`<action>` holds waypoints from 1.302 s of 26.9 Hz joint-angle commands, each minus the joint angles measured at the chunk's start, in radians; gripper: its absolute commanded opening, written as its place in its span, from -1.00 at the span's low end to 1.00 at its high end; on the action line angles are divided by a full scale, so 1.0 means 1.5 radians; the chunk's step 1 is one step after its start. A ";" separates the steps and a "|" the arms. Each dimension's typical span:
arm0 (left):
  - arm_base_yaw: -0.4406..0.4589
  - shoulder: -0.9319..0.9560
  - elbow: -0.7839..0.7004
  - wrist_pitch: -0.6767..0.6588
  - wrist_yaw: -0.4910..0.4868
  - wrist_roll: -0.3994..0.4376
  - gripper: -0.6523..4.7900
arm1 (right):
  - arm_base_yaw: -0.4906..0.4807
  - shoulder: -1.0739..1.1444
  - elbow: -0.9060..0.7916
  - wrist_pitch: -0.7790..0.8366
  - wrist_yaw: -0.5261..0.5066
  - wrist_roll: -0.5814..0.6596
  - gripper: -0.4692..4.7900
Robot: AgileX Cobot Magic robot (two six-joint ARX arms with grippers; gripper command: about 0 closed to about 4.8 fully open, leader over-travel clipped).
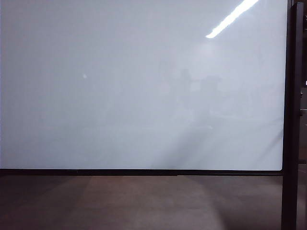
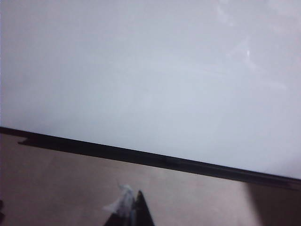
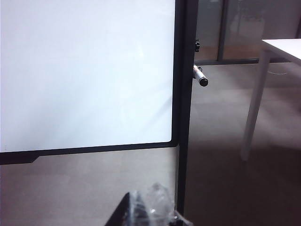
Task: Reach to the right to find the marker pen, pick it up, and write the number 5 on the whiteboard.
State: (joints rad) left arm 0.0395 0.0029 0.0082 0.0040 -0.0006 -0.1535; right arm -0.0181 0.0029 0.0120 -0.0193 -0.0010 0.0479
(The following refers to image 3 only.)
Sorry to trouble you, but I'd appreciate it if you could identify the white table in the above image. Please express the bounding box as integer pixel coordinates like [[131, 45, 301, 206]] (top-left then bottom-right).
[[240, 38, 301, 162]]

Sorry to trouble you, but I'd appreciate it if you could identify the white marker pen black cap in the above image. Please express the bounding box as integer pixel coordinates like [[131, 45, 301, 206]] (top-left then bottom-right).
[[193, 65, 209, 88]]

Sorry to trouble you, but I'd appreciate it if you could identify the thin white floor cable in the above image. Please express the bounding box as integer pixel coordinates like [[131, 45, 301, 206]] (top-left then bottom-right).
[[269, 68, 287, 76]]

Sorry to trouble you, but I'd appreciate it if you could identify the whiteboard with black frame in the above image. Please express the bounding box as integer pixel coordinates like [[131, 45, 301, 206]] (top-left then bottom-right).
[[0, 0, 183, 165]]

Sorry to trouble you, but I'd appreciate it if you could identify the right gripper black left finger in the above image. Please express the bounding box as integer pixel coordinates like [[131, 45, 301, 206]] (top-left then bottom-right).
[[104, 192, 131, 226]]

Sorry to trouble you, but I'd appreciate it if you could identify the glass partition with dark frame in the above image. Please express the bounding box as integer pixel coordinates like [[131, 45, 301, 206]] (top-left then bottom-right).
[[197, 0, 301, 65]]

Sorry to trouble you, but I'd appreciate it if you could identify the right gripper tape-wrapped right finger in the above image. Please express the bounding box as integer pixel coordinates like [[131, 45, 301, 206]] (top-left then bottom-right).
[[130, 182, 191, 226]]

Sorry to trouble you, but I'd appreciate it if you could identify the black whiteboard stand post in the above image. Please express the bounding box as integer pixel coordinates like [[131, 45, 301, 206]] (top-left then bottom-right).
[[175, 0, 198, 215]]

